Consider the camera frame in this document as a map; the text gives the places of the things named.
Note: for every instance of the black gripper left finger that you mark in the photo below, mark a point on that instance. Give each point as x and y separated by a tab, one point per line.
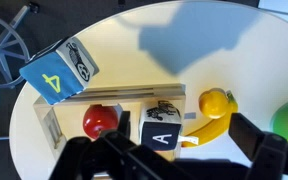
94	156

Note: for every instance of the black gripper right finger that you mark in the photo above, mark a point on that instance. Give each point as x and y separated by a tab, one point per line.
250	136

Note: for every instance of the blue block with number four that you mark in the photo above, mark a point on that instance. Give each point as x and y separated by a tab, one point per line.
55	78

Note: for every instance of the light wooden tray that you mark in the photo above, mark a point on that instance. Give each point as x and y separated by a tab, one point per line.
127	93

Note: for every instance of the navy block with letter A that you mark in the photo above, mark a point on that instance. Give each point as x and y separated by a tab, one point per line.
160	128

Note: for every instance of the red apple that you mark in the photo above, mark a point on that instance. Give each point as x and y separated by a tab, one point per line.
99	121

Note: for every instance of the yellow banana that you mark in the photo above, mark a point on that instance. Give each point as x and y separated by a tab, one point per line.
214	128

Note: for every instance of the green plastic bowl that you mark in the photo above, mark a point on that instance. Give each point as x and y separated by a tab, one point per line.
285	118

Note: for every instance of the yellow lemon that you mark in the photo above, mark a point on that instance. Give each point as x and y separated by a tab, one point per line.
212	104

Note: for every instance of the grey tape piece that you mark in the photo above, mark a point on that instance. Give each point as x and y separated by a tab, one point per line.
190	115

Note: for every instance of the grey office chair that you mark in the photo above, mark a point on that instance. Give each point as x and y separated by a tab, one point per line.
4	50

